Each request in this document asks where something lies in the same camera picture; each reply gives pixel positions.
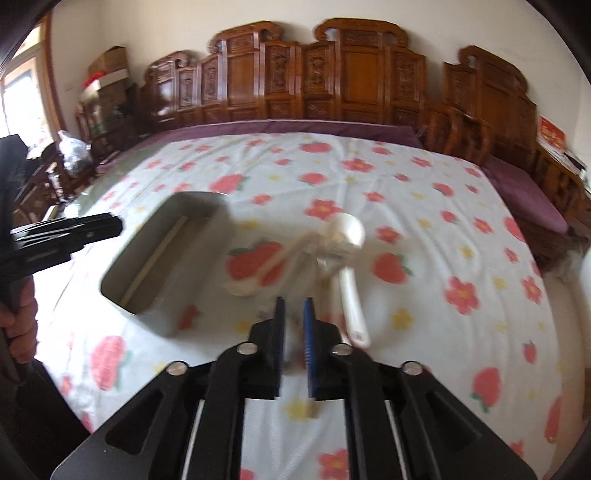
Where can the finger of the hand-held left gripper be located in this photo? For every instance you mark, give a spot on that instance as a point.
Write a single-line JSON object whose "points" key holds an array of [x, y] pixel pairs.
{"points": [[46, 256], [92, 226]]}

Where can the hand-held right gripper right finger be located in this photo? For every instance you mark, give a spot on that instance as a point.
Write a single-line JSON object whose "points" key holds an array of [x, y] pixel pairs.
{"points": [[308, 350]]}

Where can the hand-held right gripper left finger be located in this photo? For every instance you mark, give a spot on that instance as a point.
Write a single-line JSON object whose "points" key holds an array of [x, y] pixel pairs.
{"points": [[280, 337]]}

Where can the cream spoon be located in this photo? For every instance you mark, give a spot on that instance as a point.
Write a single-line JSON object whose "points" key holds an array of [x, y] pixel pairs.
{"points": [[244, 287]]}

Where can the white rice paddle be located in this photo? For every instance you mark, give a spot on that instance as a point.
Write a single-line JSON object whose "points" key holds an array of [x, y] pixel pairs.
{"points": [[353, 300]]}

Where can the wooden chopstick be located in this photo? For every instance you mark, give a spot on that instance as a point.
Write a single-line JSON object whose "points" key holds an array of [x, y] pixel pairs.
{"points": [[152, 265]]}

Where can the metal tray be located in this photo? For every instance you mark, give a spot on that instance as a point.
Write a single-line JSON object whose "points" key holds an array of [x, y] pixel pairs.
{"points": [[154, 323]]}

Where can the person's left forearm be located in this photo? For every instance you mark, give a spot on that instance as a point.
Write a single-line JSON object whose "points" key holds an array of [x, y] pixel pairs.
{"points": [[41, 406]]}

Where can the person's left hand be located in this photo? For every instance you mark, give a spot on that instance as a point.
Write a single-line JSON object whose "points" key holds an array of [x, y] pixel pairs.
{"points": [[25, 337]]}

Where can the small wooden chair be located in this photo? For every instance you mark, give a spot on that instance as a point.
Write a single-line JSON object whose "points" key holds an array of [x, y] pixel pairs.
{"points": [[55, 180]]}

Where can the clear plastic bag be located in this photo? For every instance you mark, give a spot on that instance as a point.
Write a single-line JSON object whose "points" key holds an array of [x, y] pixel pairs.
{"points": [[74, 150]]}

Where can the bright window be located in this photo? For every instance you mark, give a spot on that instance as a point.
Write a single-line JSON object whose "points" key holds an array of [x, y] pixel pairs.
{"points": [[18, 92]]}

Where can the dark glass cabinet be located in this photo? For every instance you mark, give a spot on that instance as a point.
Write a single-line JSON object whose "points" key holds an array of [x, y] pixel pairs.
{"points": [[108, 115]]}

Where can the red and white box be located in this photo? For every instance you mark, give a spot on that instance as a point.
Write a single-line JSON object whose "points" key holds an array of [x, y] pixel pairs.
{"points": [[104, 79]]}

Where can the cardboard box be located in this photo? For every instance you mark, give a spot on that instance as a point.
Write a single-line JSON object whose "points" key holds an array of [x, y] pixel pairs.
{"points": [[111, 60]]}

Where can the purple mattress cover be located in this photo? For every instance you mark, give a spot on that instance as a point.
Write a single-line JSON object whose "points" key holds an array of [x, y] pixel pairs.
{"points": [[277, 125]]}

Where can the purple seat cushion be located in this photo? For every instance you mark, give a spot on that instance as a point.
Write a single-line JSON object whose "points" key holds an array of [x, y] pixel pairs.
{"points": [[526, 194]]}

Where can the grey fluffy thing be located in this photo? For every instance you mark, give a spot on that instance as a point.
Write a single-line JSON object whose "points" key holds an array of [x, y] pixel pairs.
{"points": [[565, 258]]}

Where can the large carved wooden sofa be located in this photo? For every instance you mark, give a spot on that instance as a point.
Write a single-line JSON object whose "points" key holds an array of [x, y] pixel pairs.
{"points": [[360, 74]]}

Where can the carved wooden armchair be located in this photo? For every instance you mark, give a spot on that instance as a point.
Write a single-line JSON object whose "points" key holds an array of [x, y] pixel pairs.
{"points": [[489, 87]]}

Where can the red box on side table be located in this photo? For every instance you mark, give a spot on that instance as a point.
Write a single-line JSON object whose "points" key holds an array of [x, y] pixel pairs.
{"points": [[552, 133]]}

